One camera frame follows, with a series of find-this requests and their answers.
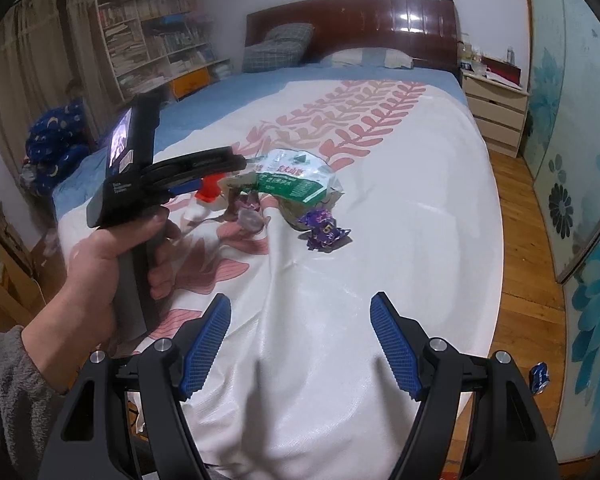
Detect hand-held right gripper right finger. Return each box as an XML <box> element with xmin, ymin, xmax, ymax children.
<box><xmin>370</xmin><ymin>291</ymin><xmax>563</xmax><ymax>480</ymax></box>

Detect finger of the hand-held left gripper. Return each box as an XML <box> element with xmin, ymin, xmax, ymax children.
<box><xmin>147</xmin><ymin>146</ymin><xmax>249</xmax><ymax>183</ymax></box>
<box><xmin>164</xmin><ymin>176</ymin><xmax>208</xmax><ymax>200</ymax></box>

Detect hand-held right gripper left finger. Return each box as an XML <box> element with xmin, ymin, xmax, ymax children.
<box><xmin>37</xmin><ymin>292</ymin><xmax>231</xmax><ymax>480</ymax></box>

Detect red plastic wrapper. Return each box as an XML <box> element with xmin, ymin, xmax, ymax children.
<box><xmin>195</xmin><ymin>175</ymin><xmax>224</xmax><ymax>205</ymax></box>

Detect clear plastic cup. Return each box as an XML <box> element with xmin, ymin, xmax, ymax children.
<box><xmin>236</xmin><ymin>206</ymin><xmax>267</xmax><ymax>234</ymax></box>

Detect green white snack bag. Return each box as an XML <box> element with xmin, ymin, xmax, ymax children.
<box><xmin>252</xmin><ymin>149</ymin><xmax>342</xmax><ymax>207</ymax></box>

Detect green white plastic bag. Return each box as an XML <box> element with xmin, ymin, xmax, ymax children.
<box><xmin>217</xmin><ymin>171</ymin><xmax>349</xmax><ymax>234</ymax></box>

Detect purple foil wrapper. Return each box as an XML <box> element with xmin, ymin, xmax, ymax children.
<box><xmin>299</xmin><ymin>209</ymin><xmax>354</xmax><ymax>252</ymax></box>

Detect person's left forearm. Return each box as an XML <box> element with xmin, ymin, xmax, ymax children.
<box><xmin>0</xmin><ymin>324</ymin><xmax>83</xmax><ymax>468</ymax></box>

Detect person's left hand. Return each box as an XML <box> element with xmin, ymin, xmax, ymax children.
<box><xmin>22</xmin><ymin>209</ymin><xmax>182</xmax><ymax>392</ymax></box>

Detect blue bed sheet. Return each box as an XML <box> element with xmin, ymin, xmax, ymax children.
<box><xmin>52</xmin><ymin>66</ymin><xmax>475</xmax><ymax>213</ymax></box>

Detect white leaf-print blanket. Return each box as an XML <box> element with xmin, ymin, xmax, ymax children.
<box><xmin>55</xmin><ymin>80</ymin><xmax>507</xmax><ymax>480</ymax></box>

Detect orange storage box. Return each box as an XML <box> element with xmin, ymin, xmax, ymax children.
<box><xmin>172</xmin><ymin>67</ymin><xmax>211</xmax><ymax>100</ymax></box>

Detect blue starry cloth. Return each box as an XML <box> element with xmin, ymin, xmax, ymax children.
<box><xmin>24</xmin><ymin>96</ymin><xmax>94</xmax><ymax>199</ymax></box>

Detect grey plaid pillow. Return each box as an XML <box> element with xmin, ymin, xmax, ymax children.
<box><xmin>242</xmin><ymin>23</ymin><xmax>315</xmax><ymax>74</ymax></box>

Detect white bookshelf with books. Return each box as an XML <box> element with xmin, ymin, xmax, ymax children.
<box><xmin>94</xmin><ymin>0</ymin><xmax>234</xmax><ymax>104</ymax></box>

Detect cardboard box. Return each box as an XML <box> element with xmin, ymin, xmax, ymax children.
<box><xmin>0</xmin><ymin>201</ymin><xmax>47</xmax><ymax>333</ymax></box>

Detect blue drink can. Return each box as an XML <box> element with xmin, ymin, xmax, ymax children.
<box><xmin>529</xmin><ymin>361</ymin><xmax>551</xmax><ymax>395</ymax></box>

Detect beige curtain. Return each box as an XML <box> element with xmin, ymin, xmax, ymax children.
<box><xmin>0</xmin><ymin>0</ymin><xmax>113</xmax><ymax>211</ymax></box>

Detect light blue white pillow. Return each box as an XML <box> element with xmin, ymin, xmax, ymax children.
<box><xmin>320</xmin><ymin>47</ymin><xmax>414</xmax><ymax>70</ymax></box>

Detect dark wooden headboard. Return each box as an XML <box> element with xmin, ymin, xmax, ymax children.
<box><xmin>245</xmin><ymin>0</ymin><xmax>462</xmax><ymax>75</ymax></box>

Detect beige nightstand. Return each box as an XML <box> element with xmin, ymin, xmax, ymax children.
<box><xmin>460</xmin><ymin>66</ymin><xmax>531</xmax><ymax>159</ymax></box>

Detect floral sliding wardrobe doors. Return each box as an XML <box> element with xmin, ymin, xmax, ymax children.
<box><xmin>521</xmin><ymin>0</ymin><xmax>600</xmax><ymax>443</ymax></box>

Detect red box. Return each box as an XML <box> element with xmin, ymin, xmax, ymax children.
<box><xmin>481</xmin><ymin>55</ymin><xmax>522</xmax><ymax>86</ymax></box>

